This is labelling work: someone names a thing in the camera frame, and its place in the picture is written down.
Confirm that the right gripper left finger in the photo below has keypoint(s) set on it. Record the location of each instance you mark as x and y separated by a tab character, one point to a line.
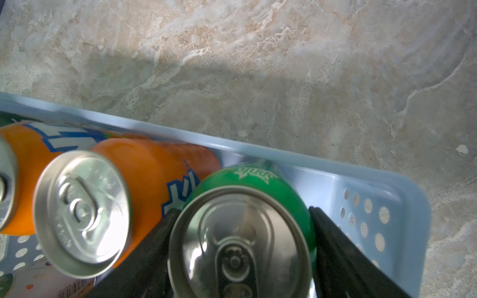
144	273

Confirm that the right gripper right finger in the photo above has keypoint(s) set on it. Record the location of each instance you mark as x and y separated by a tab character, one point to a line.
342	270

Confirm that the orange can back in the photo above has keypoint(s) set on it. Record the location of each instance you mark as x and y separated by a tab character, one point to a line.
93	207
27	147

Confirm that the green sprite can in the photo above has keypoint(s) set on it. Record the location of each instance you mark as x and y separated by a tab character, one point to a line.
244	232

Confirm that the light blue plastic basket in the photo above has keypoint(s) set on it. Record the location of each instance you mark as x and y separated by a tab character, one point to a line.
385	214

